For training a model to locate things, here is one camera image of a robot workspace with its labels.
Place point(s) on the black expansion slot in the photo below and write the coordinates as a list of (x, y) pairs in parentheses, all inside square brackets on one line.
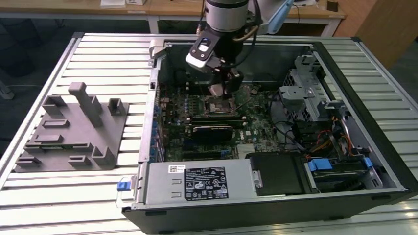
[(201, 155)]

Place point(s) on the grey plastic bay bracket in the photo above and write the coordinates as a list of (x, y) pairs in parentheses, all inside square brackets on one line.
[(330, 105)]

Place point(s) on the silver chipset heatsink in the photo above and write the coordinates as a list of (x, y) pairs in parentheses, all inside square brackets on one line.
[(246, 148)]

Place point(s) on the grey stand foot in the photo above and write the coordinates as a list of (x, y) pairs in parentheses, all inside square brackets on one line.
[(7, 91)]

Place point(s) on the white labelled box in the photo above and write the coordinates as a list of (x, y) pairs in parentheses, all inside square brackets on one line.
[(135, 2)]

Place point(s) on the wooden cabinet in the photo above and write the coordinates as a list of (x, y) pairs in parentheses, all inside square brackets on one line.
[(389, 29)]

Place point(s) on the blue disk carrier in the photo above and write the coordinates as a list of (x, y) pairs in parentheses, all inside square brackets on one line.
[(320, 166)]

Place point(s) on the silver case release latch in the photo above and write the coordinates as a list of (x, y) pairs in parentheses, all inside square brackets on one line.
[(155, 47)]

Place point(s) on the black graphics card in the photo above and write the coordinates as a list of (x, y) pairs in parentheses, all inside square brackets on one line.
[(213, 135)]

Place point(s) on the black PC case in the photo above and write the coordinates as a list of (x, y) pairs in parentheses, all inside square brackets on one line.
[(261, 215)]

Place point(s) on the black RAM stick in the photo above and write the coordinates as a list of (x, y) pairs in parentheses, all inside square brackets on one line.
[(215, 124), (215, 118)]

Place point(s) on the green motherboard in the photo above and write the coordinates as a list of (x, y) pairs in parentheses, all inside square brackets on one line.
[(261, 127)]

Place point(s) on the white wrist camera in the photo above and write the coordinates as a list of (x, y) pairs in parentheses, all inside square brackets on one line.
[(201, 52)]

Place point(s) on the white cardboard box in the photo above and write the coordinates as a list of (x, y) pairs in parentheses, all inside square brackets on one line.
[(113, 3)]

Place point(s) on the silver metal drive cage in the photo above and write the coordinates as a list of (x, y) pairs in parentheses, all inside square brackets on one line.
[(296, 95)]

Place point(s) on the CPU socket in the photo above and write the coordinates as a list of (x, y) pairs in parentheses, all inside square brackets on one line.
[(217, 107)]

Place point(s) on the wooden desk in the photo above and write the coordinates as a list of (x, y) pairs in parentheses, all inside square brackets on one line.
[(82, 11)]

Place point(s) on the black drive bay cover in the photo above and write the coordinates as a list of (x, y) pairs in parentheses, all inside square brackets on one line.
[(277, 173)]

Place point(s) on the blue case latch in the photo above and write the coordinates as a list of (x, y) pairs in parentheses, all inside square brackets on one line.
[(123, 185)]

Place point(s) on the silver power supply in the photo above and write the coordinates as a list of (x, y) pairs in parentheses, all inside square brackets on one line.
[(157, 183)]

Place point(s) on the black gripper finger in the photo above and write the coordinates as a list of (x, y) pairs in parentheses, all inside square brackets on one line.
[(236, 80), (222, 77)]

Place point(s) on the small dark box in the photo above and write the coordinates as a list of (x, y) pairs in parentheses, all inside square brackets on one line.
[(333, 6)]

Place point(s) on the silver CPU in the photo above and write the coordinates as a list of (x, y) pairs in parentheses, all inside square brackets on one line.
[(217, 91)]

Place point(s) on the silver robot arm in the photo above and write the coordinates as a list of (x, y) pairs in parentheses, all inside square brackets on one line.
[(225, 14)]

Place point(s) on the round coin cell battery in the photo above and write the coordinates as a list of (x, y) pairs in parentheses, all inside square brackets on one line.
[(254, 91)]

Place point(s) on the grey parts rack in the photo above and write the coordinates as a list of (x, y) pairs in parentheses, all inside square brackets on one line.
[(82, 127)]

